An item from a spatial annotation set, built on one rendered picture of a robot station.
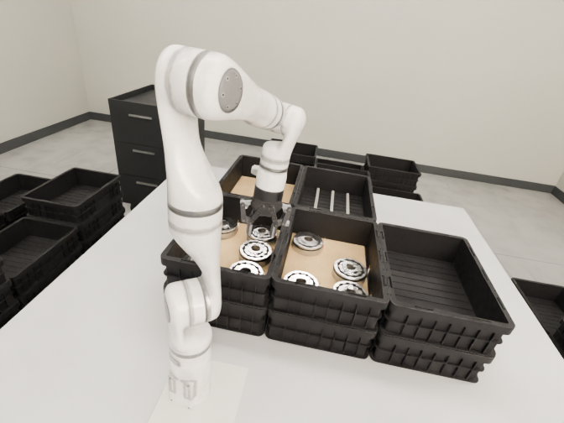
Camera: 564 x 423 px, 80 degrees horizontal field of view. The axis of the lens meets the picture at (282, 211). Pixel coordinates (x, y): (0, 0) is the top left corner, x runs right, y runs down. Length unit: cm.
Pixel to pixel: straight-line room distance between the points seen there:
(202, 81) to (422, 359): 89
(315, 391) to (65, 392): 59
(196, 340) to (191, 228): 28
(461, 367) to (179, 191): 86
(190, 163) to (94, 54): 461
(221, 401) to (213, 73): 73
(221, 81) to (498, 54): 414
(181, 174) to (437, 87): 398
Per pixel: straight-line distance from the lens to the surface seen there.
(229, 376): 96
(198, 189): 54
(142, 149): 261
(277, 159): 79
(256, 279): 87
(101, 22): 500
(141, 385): 98
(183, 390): 88
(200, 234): 57
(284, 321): 98
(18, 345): 115
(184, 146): 54
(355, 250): 121
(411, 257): 127
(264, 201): 83
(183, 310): 68
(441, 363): 108
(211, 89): 46
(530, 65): 464
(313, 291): 87
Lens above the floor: 151
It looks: 30 degrees down
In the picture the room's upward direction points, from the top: 7 degrees clockwise
